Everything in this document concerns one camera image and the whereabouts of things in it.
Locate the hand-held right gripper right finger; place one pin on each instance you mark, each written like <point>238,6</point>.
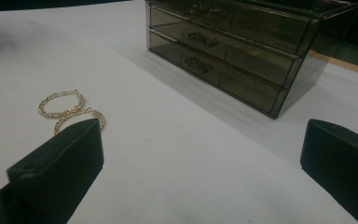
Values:
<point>345,174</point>

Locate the smoky acrylic organizer box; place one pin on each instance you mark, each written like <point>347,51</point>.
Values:
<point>313,68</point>

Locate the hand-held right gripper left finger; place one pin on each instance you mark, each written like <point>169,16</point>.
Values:
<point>62,168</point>

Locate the smoky acrylic drawer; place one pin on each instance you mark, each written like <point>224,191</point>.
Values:
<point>254,59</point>
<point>261,28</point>
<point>248,88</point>

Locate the white board sheet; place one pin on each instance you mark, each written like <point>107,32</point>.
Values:
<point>183,155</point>

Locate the wooden table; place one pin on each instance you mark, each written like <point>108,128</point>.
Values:
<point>354,67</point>

